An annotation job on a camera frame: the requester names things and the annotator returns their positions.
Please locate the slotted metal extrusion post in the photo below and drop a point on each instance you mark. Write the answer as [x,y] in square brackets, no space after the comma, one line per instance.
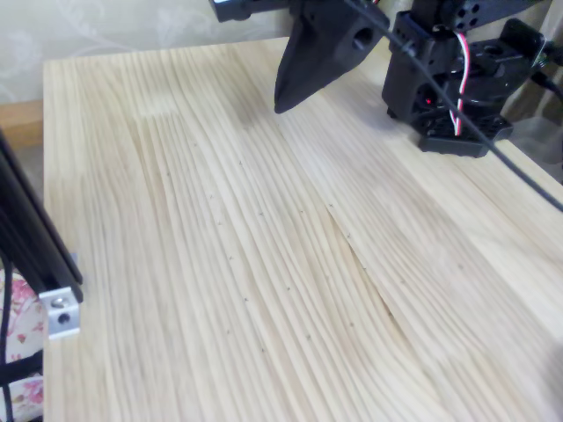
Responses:
[35,237]

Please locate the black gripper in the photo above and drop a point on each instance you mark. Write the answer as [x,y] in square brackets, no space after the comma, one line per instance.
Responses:
[327,46]

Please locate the brown wooden furniture piece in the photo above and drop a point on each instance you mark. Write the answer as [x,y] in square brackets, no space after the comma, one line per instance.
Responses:
[19,123]

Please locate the silver metal corner bracket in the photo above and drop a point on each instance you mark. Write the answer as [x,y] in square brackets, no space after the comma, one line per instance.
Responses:
[59,314]

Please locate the floral pink patterned cloth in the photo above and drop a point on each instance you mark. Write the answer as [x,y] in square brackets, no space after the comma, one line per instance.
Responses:
[24,307]

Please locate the black gripper camera mount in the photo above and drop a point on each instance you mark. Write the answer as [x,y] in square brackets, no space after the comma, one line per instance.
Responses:
[233,9]

